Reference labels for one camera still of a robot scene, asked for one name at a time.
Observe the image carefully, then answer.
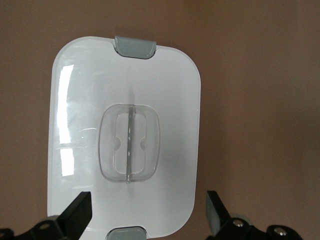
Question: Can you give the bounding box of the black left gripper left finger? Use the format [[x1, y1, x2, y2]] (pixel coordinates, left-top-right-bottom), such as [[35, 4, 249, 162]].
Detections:
[[0, 191, 94, 240]]

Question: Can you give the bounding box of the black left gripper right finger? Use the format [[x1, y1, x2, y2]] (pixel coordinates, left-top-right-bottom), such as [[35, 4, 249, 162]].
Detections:
[[206, 190, 303, 240]]

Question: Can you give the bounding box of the grey lid latch clip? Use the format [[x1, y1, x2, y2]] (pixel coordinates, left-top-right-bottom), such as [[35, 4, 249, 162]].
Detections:
[[106, 226, 148, 240], [113, 34, 158, 60]]

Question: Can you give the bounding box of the grey lid handle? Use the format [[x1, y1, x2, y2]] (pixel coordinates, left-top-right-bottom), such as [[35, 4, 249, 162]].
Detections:
[[125, 106, 136, 185]]

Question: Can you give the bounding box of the white plastic box lid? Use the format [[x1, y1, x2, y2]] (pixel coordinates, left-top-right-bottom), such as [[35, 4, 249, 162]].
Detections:
[[46, 34, 202, 238]]

